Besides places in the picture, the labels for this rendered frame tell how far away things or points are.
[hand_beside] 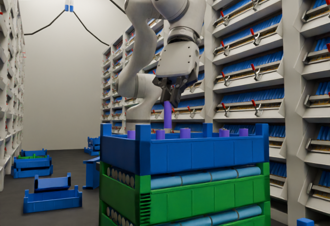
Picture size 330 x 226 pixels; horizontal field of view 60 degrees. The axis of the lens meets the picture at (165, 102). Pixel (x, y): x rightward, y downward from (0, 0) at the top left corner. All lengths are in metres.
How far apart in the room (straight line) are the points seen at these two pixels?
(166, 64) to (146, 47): 0.55
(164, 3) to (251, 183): 0.46
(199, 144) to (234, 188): 0.12
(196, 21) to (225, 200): 0.45
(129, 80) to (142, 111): 0.16
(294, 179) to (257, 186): 0.83
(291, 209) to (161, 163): 1.08
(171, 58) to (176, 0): 0.14
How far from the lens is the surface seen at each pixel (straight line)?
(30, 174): 2.81
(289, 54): 1.46
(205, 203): 0.54
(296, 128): 1.41
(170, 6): 0.75
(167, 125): 0.66
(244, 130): 0.63
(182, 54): 0.71
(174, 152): 0.49
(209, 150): 0.53
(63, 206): 1.78
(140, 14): 1.20
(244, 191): 0.60
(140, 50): 1.27
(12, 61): 3.06
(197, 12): 0.79
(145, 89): 1.35
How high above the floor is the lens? 0.49
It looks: 4 degrees up
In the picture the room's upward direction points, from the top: straight up
